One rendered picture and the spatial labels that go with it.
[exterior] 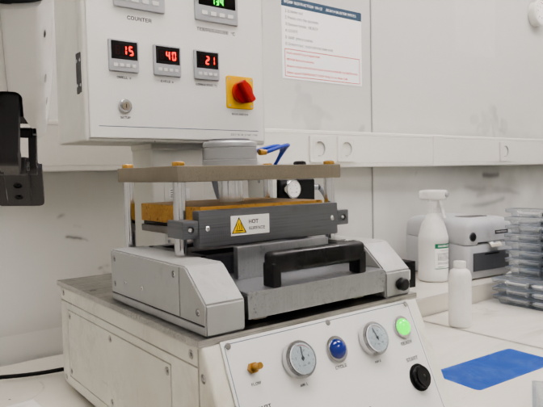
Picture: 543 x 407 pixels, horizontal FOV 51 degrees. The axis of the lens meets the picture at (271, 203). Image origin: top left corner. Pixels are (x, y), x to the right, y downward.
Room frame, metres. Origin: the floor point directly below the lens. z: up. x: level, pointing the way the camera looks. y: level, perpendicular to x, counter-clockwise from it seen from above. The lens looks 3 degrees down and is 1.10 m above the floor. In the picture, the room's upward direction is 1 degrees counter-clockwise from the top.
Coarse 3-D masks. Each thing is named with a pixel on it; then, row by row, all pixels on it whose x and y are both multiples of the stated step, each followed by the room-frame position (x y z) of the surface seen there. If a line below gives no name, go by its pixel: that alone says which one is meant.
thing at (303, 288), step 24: (312, 240) 0.76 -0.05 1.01; (240, 264) 0.69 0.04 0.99; (336, 264) 0.79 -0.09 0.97; (240, 288) 0.64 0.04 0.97; (264, 288) 0.63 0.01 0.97; (288, 288) 0.65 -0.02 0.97; (312, 288) 0.67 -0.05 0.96; (336, 288) 0.69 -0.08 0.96; (360, 288) 0.72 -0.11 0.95; (384, 288) 0.75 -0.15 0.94; (264, 312) 0.63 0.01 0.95
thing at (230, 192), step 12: (228, 192) 0.82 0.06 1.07; (240, 192) 0.82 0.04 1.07; (144, 204) 0.83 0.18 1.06; (156, 204) 0.80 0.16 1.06; (168, 204) 0.78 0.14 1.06; (192, 204) 0.76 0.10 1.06; (204, 204) 0.76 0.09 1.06; (216, 204) 0.75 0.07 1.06; (228, 204) 0.74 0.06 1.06; (240, 204) 0.74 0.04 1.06; (252, 204) 0.75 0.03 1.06; (264, 204) 0.77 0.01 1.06; (276, 204) 0.78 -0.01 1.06; (288, 204) 0.79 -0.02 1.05; (144, 216) 0.83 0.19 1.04; (156, 216) 0.80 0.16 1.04; (168, 216) 0.77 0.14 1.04; (144, 228) 0.83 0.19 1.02; (156, 228) 0.80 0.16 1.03
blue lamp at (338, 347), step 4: (332, 340) 0.66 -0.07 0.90; (336, 340) 0.66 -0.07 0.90; (340, 340) 0.66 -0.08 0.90; (332, 344) 0.66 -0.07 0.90; (336, 344) 0.66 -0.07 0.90; (340, 344) 0.66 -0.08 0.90; (344, 344) 0.66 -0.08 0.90; (332, 348) 0.65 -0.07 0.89; (336, 348) 0.65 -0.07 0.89; (340, 348) 0.65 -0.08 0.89; (344, 348) 0.66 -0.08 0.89; (332, 352) 0.65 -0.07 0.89; (336, 352) 0.65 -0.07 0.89; (340, 352) 0.65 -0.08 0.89; (344, 352) 0.66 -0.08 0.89; (336, 356) 0.65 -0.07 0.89; (340, 356) 0.65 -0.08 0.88
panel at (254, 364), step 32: (320, 320) 0.67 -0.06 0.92; (352, 320) 0.70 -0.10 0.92; (384, 320) 0.73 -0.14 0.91; (224, 352) 0.58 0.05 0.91; (256, 352) 0.60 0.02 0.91; (320, 352) 0.65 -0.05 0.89; (352, 352) 0.68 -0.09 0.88; (416, 352) 0.73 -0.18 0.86; (256, 384) 0.59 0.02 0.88; (288, 384) 0.61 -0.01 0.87; (320, 384) 0.63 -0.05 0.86; (352, 384) 0.65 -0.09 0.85; (384, 384) 0.68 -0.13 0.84; (416, 384) 0.70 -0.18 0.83
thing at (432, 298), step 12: (492, 276) 1.60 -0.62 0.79; (420, 288) 1.46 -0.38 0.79; (432, 288) 1.45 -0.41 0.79; (444, 288) 1.45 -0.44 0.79; (480, 288) 1.49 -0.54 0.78; (420, 300) 1.34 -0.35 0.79; (432, 300) 1.37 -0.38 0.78; (444, 300) 1.39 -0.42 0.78; (480, 300) 1.49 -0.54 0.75; (420, 312) 1.34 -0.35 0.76; (432, 312) 1.36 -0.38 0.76
